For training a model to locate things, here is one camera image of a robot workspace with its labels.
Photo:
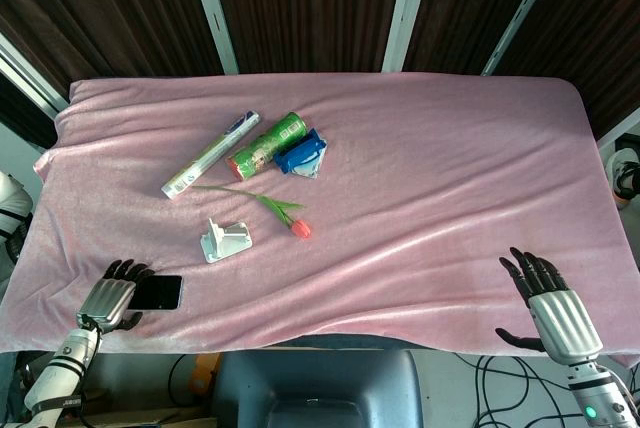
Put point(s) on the white plastic bracket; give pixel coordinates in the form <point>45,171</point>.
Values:
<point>225,240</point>

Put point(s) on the blue snack packet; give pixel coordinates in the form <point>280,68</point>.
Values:
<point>301,154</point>

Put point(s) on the dark brown curtain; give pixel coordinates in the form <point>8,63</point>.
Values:
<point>310,3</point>

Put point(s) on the white metal frame post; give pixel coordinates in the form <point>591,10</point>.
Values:
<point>30,78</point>
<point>522,10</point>
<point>212,8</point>
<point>406,8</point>

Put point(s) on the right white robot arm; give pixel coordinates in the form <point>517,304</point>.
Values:
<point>602,393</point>

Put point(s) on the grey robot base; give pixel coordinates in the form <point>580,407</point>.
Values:
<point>317,388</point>

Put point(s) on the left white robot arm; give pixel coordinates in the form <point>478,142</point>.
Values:
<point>55,378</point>

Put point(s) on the black smartphone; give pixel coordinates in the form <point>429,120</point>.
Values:
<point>156,292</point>

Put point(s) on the white robot with orange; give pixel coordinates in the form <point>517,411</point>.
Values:
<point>622,175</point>

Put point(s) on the red artificial tulip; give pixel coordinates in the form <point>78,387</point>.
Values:
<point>280,210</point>

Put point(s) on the green chip can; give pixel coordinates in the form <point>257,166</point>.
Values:
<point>265,147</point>

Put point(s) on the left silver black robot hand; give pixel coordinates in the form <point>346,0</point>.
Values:
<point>107,298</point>

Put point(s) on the pink velvet tablecloth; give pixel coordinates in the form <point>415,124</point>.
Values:
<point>350,208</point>

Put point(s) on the white robot at edge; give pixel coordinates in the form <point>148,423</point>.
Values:
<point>12,218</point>

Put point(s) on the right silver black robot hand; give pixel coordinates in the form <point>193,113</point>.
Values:
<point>562,318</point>

